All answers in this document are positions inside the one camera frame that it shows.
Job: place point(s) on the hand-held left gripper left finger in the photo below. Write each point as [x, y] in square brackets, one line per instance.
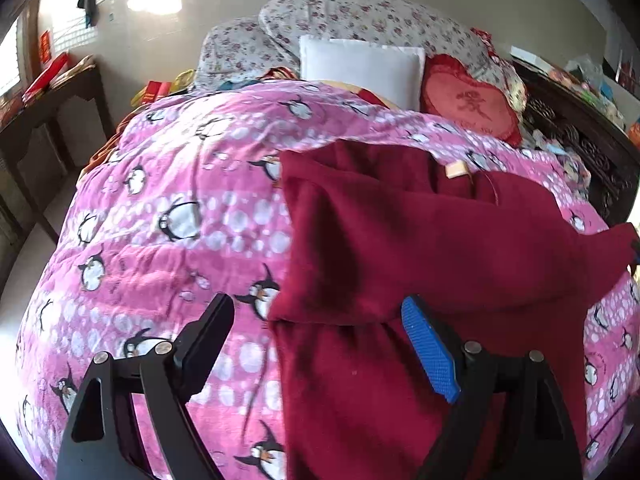
[202, 347]

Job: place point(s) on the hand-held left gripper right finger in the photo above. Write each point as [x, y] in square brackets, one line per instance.
[430, 347]

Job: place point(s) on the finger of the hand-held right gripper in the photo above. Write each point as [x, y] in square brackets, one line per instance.
[635, 250]

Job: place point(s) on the dark red sweater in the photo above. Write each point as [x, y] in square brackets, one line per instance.
[400, 240]

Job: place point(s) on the pink penguin print blanket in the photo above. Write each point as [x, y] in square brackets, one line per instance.
[165, 240]

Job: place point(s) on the dark carved wooden headboard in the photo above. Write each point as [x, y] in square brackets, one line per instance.
[575, 130]

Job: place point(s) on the red heart-shaped cushion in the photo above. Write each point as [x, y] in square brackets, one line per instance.
[472, 100]

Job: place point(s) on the dark wooden table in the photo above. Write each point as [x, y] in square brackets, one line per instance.
[47, 110]

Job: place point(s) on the white square pillow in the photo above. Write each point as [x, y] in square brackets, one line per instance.
[360, 71]

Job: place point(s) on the floral pillow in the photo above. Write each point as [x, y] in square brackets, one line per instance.
[370, 22]
[240, 50]

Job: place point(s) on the red box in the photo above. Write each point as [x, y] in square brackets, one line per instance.
[46, 76]

